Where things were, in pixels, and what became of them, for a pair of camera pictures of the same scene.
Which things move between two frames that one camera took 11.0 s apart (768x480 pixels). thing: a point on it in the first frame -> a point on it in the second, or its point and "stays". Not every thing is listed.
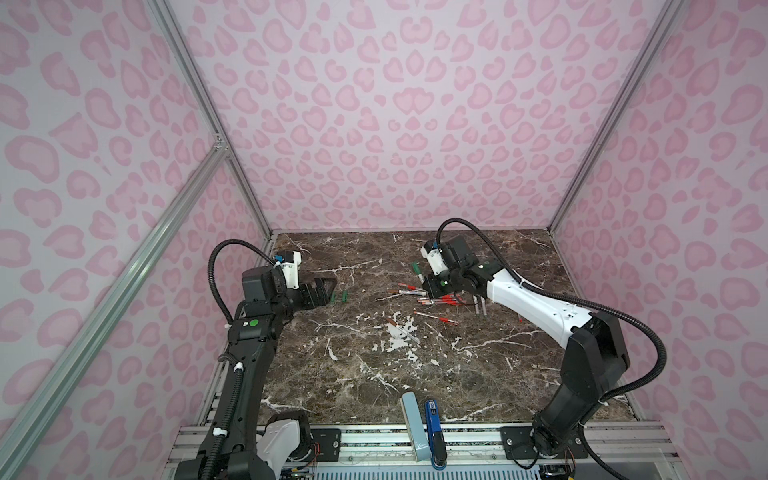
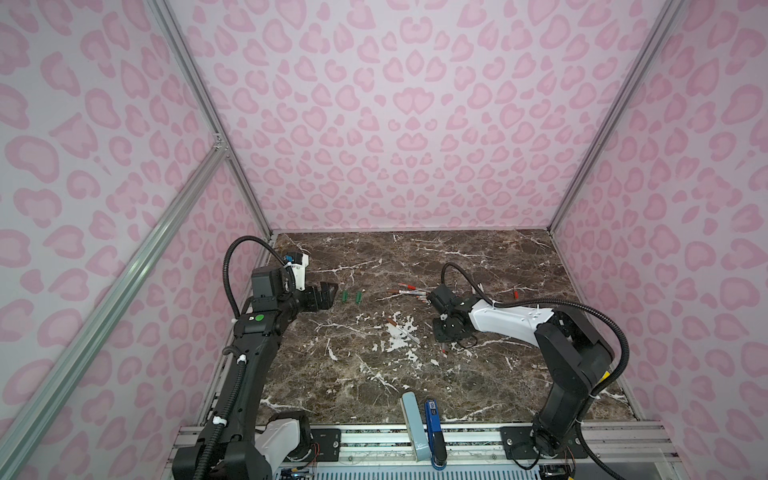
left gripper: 321,297 stays
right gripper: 432,288 -> 438,336
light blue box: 418,435 stays
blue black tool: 436,438 stays
